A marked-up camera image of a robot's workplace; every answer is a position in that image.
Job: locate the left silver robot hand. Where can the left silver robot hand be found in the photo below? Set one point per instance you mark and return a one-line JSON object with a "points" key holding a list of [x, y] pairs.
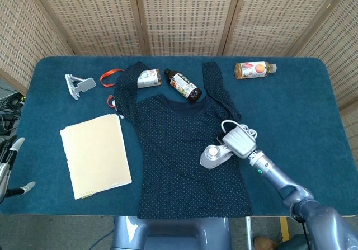
{"points": [[4, 171]]}

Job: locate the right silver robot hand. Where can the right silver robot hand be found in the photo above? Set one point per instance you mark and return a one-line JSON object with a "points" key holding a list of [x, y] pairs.
{"points": [[239, 142]]}

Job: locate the white handheld garment steamer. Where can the white handheld garment steamer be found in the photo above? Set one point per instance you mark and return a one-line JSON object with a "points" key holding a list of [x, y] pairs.
{"points": [[209, 162]]}

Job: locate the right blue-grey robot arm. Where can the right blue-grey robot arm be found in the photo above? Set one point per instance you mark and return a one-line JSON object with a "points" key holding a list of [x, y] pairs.
{"points": [[279, 177]]}

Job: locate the navy polka dot shirt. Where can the navy polka dot shirt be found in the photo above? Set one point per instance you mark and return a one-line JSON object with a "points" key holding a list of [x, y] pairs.
{"points": [[173, 155]]}

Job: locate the peach tea bottle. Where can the peach tea bottle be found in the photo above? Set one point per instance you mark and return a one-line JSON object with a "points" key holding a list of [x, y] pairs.
{"points": [[251, 70]]}

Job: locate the dark brown sauce bottle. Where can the dark brown sauce bottle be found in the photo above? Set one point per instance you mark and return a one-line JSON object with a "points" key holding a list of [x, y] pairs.
{"points": [[183, 86]]}

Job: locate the white table leg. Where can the white table leg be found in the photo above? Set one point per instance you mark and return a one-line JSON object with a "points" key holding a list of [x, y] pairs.
{"points": [[248, 233]]}

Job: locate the cream paper folder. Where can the cream paper folder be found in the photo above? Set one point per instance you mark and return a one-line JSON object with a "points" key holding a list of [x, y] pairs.
{"points": [[95, 155]]}

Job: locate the brown shoe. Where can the brown shoe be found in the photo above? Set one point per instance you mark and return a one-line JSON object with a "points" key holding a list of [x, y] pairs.
{"points": [[264, 244]]}

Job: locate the white folding phone stand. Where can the white folding phone stand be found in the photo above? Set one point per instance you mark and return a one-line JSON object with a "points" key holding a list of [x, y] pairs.
{"points": [[84, 85]]}

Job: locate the blue-grey robot torso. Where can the blue-grey robot torso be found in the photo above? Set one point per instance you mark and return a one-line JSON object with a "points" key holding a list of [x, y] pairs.
{"points": [[167, 238]]}

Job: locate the woven bamboo folding screen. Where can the woven bamboo folding screen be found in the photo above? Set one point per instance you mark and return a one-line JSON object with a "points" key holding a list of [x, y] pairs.
{"points": [[181, 18]]}

